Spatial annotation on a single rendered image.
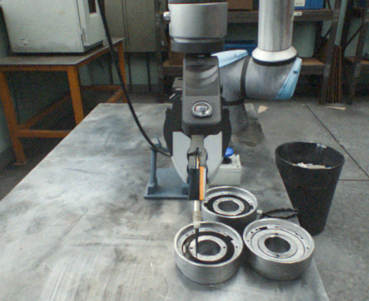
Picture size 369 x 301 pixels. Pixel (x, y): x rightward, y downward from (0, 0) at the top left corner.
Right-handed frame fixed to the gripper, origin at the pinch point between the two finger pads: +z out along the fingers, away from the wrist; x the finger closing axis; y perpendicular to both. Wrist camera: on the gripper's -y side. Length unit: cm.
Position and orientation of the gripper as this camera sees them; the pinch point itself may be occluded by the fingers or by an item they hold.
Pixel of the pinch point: (197, 178)
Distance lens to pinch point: 52.3
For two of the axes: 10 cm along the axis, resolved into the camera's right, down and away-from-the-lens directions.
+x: -10.0, -0.1, 0.6
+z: 0.2, 9.0, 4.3
